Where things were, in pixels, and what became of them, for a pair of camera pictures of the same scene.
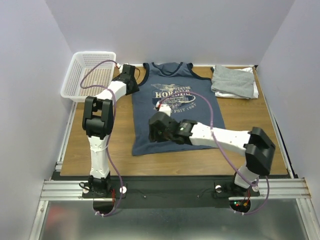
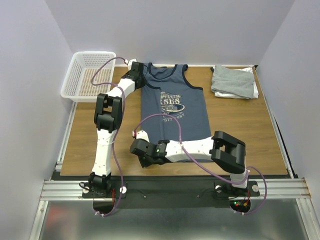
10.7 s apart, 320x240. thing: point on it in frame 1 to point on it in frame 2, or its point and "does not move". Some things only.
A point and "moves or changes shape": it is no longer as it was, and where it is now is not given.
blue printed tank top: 189,96 moves or changes shape
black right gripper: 155,131 to 136,149
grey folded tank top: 228,81 does not move
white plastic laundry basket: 89,73 does not move
